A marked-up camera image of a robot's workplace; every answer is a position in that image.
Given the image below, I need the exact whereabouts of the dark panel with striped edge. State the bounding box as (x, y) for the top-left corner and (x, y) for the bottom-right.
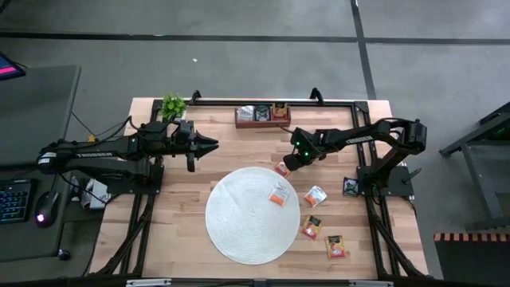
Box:
(433, 232), (510, 287)

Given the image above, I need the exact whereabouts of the silver aluminium bracket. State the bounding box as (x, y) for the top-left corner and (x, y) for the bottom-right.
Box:
(125, 278), (172, 287)
(349, 280), (394, 287)

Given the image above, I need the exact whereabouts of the dark grey metal cart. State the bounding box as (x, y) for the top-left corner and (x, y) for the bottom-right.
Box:
(439, 101), (510, 232)

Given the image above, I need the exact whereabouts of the backlit computer keyboard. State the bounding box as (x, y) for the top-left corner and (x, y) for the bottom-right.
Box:
(0, 179), (39, 224)

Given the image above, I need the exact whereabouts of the white cardboard box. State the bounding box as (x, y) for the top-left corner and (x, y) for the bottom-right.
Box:
(80, 178), (112, 210)

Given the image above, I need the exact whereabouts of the black aluminium table frame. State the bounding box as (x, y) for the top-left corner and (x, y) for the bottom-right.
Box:
(89, 89), (430, 280)

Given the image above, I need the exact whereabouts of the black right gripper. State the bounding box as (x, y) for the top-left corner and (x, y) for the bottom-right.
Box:
(282, 126), (326, 173)

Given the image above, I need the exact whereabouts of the small display screen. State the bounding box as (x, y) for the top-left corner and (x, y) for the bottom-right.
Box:
(0, 51), (27, 82)

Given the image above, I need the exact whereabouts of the black computer mouse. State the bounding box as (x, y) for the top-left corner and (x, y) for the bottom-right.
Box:
(34, 190), (61, 229)

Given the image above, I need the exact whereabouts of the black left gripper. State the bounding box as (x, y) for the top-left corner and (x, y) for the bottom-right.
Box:
(169, 118), (221, 174)

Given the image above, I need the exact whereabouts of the white round woven placemat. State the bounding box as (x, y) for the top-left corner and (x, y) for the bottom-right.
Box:
(205, 166), (301, 265)

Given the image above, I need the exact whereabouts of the dark grey desk surface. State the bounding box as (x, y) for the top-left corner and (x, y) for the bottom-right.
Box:
(0, 65), (81, 167)

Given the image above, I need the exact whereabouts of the green plant in white pot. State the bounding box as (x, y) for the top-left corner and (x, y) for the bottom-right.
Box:
(161, 93), (188, 120)

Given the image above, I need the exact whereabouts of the brown wooden compartment tray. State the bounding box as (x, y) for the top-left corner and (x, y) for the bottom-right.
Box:
(234, 102), (292, 129)

